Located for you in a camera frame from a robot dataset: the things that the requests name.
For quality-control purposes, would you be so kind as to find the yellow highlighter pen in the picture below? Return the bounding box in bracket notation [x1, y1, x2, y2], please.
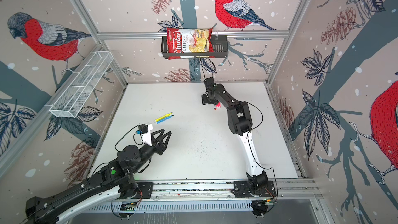
[155, 112, 173, 122]

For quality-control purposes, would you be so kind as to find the aluminium front rail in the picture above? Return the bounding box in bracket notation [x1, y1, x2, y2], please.
[83, 178, 324, 203]

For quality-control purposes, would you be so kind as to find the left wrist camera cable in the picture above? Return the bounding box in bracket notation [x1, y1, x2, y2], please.
[114, 125, 140, 152]

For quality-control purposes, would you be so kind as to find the black wire wall basket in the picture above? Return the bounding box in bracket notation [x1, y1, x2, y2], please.
[161, 34, 229, 60]

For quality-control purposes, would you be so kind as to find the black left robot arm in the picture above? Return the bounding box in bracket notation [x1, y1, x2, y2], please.
[25, 129, 172, 224]

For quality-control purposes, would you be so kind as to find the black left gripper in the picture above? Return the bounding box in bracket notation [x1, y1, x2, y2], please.
[132, 128, 172, 174]

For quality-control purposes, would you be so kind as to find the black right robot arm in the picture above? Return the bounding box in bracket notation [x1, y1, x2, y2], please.
[202, 78, 269, 197]

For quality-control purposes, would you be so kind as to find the blue highlighter pen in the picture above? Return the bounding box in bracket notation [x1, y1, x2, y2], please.
[156, 115, 174, 124]

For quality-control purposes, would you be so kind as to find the white mesh wall tray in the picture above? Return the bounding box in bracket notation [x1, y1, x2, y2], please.
[49, 51, 114, 118]

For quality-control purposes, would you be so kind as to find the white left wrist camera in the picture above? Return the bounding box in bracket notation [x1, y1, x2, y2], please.
[138, 123, 153, 146]

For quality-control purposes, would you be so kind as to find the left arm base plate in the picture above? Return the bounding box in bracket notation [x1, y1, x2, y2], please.
[120, 181, 154, 200]

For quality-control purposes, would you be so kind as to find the red cassava chips bag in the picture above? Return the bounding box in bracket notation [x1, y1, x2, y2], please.
[164, 28, 214, 60]

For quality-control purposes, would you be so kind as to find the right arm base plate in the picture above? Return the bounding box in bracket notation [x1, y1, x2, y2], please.
[231, 180, 277, 198]

